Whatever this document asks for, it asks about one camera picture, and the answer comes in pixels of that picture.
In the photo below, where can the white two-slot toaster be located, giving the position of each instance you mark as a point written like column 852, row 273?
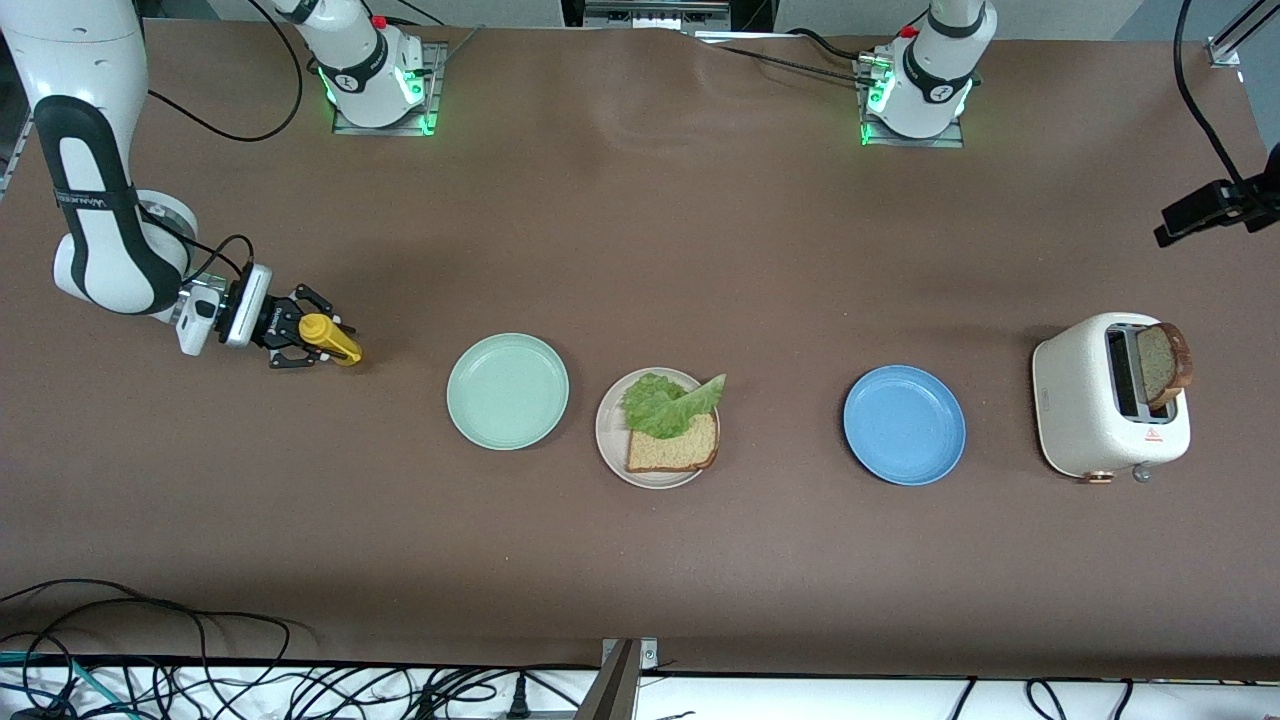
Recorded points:
column 1075, row 400

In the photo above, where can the aluminium table frame rail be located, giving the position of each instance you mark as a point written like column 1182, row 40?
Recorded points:
column 10, row 150

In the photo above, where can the black power plug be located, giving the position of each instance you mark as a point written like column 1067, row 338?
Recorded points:
column 518, row 697

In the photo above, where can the black metal frame device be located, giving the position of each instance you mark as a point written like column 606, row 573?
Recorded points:
column 655, row 12

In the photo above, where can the green lettuce leaf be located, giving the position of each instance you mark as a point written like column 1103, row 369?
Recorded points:
column 665, row 405

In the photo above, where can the aluminium profile bar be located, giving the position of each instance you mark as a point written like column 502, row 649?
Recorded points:
column 1235, row 35

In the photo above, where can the mint green plate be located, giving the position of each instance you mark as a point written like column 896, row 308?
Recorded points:
column 507, row 391

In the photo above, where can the yellow mustard squeeze bottle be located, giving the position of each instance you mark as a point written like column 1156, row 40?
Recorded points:
column 335, row 340

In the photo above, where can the blue plate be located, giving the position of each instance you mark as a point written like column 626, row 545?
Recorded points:
column 904, row 425

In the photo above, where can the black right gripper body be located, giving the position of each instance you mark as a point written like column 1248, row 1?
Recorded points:
column 274, row 323

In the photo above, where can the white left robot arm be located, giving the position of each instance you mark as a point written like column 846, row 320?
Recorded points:
column 935, row 70

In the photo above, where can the beige plate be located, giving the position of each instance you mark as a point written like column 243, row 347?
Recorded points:
column 612, row 425

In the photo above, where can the small metal bracket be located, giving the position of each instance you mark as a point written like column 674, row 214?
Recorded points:
column 650, row 655

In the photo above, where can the brown bread slice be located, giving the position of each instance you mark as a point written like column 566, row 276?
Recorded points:
column 675, row 455
column 1160, row 365

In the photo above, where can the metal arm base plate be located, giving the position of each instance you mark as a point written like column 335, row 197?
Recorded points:
column 436, row 100
column 955, row 135

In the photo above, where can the grey metal camera post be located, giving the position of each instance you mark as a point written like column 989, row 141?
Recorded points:
column 610, row 695

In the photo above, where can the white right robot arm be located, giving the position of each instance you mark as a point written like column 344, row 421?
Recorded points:
column 80, row 50

